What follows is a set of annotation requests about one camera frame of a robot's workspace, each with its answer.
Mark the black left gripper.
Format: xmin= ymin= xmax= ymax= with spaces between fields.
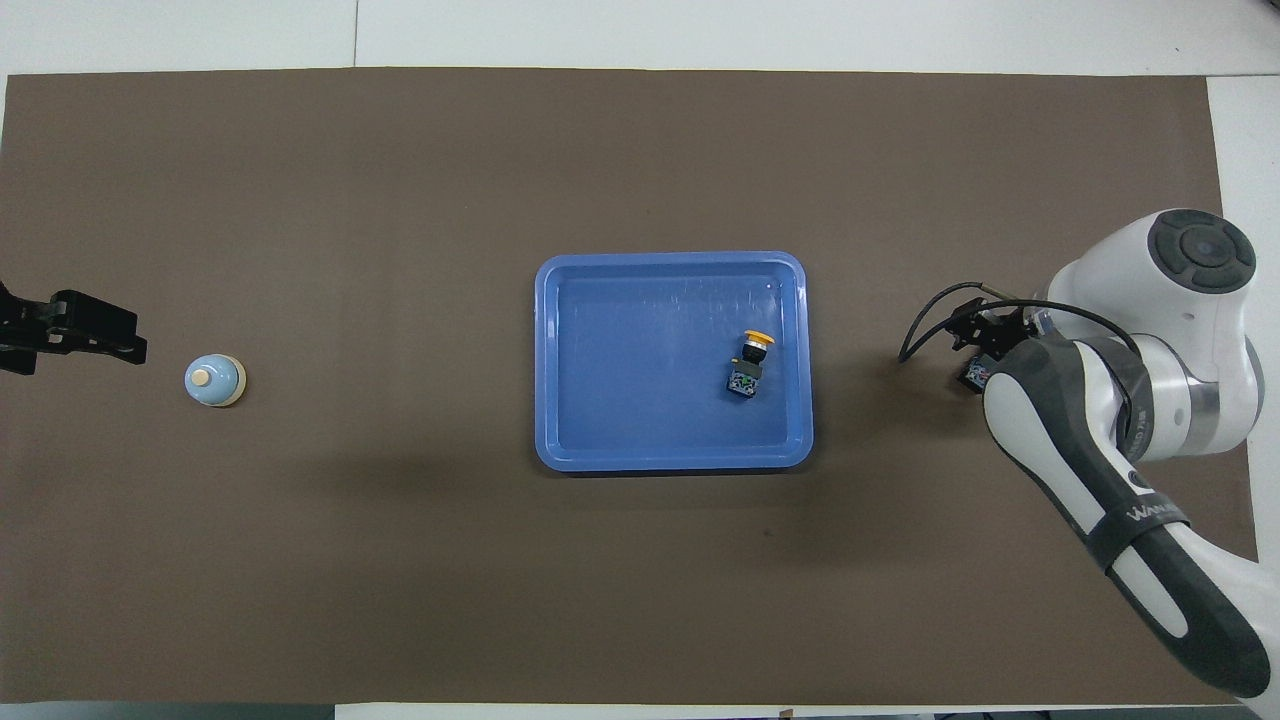
xmin=0 ymin=282 xmax=148 ymax=377

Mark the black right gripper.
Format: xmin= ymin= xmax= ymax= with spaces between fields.
xmin=950 ymin=298 xmax=1037 ymax=365

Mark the yellow push button switch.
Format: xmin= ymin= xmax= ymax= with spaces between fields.
xmin=727 ymin=330 xmax=776 ymax=398

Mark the light blue call bell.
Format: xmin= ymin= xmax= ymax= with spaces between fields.
xmin=184 ymin=354 xmax=248 ymax=409

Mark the blue plastic tray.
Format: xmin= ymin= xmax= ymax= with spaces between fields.
xmin=534 ymin=251 xmax=814 ymax=473

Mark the brown table mat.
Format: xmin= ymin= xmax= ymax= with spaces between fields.
xmin=0 ymin=67 xmax=1276 ymax=706

